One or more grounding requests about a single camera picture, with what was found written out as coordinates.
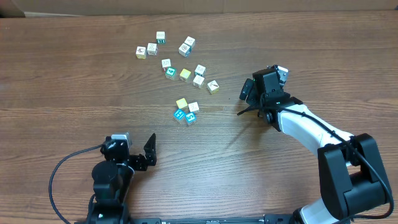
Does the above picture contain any wooden block faint drawing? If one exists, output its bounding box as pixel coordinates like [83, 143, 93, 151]
[161, 58, 172, 71]

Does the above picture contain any blue number five block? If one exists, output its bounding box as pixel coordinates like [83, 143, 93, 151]
[185, 112, 197, 126]

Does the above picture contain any yellow top block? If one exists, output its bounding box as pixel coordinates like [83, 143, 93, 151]
[179, 68, 191, 82]

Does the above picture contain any block with red mark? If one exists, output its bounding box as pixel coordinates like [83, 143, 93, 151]
[207, 80, 220, 94]

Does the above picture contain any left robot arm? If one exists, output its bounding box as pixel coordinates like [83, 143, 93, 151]
[85, 133, 157, 224]

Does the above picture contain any block with green side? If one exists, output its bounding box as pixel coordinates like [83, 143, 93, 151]
[156, 31, 166, 44]

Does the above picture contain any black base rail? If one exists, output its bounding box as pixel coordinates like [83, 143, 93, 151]
[89, 214, 304, 224]

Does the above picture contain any yellow block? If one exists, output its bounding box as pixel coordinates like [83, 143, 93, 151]
[179, 68, 191, 82]
[176, 98, 188, 110]

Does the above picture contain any blue symbol block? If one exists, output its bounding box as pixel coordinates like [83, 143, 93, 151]
[173, 109, 186, 123]

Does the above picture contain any green number four block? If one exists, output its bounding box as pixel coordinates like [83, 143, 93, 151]
[165, 67, 177, 80]

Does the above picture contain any cardboard backdrop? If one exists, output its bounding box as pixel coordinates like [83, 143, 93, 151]
[1, 0, 397, 17]

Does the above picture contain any wooden block green seven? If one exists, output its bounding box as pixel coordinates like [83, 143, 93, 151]
[195, 65, 206, 77]

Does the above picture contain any wooden block red letter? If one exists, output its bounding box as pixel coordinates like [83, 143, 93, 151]
[147, 43, 158, 55]

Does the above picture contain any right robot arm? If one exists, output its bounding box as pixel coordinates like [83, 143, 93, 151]
[239, 65, 394, 224]

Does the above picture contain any wooden block bird picture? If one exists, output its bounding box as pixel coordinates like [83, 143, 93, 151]
[136, 46, 147, 59]

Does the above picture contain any wooden block round picture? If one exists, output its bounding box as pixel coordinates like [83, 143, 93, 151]
[178, 43, 192, 57]

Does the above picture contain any pale wooden block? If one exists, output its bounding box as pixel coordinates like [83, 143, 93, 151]
[193, 75, 205, 88]

